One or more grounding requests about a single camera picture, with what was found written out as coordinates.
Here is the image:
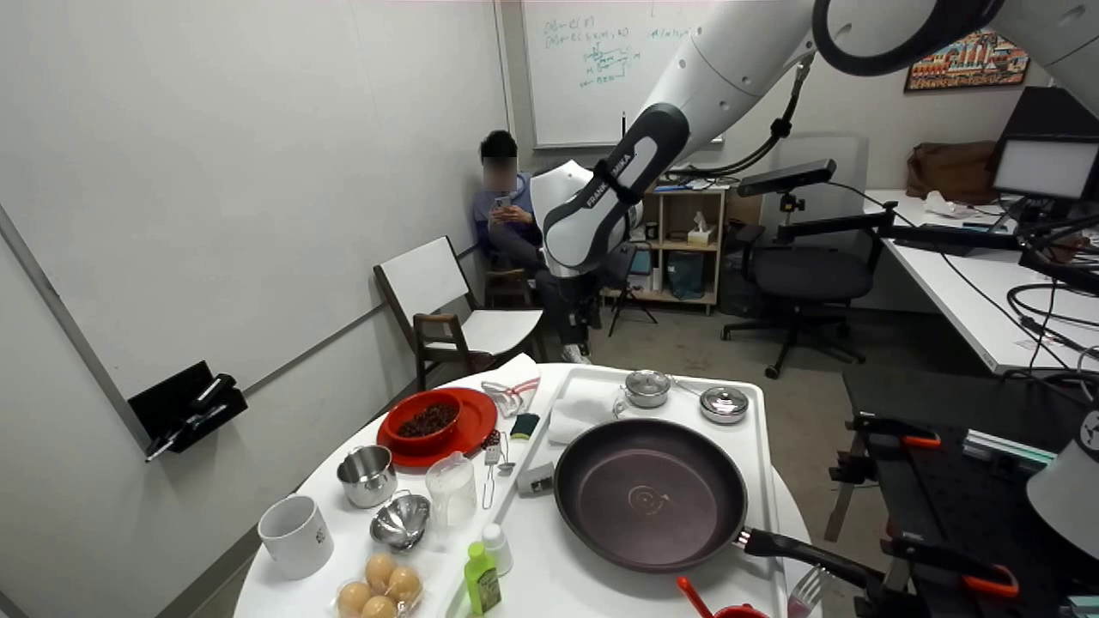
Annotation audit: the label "white tea towel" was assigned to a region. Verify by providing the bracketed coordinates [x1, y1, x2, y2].
[551, 375, 622, 446]

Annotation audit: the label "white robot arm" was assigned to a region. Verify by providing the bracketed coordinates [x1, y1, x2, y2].
[538, 0, 1099, 280]

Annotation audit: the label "black frying pan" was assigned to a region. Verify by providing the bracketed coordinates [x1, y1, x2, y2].
[553, 421, 886, 599]

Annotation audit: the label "red striped cloth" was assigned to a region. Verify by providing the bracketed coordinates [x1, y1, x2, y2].
[480, 354, 538, 415]

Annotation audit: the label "seated person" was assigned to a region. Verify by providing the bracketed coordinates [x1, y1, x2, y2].
[472, 131, 588, 364]

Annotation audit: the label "round steel tin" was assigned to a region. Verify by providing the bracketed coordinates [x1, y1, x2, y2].
[626, 369, 669, 408]

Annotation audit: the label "white folding chair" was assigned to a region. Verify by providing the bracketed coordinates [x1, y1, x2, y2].
[375, 237, 541, 383]

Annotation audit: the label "wooden shelf unit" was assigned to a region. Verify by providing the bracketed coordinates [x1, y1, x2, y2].
[627, 187, 727, 308]

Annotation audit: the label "red plate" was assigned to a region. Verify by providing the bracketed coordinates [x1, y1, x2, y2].
[377, 387, 497, 470]

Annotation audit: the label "red bowl with food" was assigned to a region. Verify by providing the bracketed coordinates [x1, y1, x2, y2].
[377, 392, 461, 451]

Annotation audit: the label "clear plastic cup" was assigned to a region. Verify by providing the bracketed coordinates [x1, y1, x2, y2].
[426, 454, 476, 528]

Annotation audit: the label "small steel pot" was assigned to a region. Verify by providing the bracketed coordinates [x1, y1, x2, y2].
[338, 446, 396, 509]

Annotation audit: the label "black office chair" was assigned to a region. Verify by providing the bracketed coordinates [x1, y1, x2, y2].
[722, 136, 891, 383]

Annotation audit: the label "small steel bowl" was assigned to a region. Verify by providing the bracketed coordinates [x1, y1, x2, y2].
[370, 495, 434, 553]

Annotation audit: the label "bread rolls on plate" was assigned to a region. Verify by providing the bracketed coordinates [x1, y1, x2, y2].
[338, 553, 422, 618]

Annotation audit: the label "white mug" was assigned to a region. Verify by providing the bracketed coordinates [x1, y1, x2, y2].
[258, 495, 333, 577]

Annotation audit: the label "silver fork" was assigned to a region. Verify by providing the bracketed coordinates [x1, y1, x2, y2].
[785, 566, 825, 618]

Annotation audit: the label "white desk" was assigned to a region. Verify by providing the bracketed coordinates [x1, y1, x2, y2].
[891, 240, 1099, 375]

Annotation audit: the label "computer monitor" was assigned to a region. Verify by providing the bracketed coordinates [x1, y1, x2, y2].
[993, 85, 1099, 201]

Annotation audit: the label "orange handled clamp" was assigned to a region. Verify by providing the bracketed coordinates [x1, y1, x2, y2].
[879, 533, 1020, 602]

